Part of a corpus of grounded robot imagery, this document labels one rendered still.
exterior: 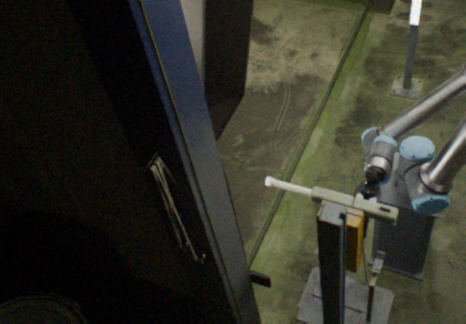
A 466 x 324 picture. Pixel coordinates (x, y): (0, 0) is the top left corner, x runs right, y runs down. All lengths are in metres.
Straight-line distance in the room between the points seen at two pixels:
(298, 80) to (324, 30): 0.60
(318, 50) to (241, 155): 1.13
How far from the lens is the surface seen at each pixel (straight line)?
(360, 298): 2.21
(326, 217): 1.38
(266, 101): 3.87
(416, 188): 2.38
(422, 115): 2.21
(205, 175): 1.77
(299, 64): 4.13
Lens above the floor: 2.82
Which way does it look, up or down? 47 degrees down
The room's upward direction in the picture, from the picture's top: 6 degrees counter-clockwise
